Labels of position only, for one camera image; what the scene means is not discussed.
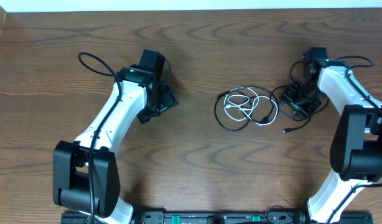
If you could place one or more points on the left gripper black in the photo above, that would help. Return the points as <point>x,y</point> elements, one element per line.
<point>170,101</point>

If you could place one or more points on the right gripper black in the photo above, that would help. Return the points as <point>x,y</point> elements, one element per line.
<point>288,98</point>

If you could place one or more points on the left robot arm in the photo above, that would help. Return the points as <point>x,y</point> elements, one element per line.
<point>85,172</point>

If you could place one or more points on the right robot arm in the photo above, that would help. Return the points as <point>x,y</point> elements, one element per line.
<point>356,149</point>

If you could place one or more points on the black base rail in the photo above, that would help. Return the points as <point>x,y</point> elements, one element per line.
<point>225,218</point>

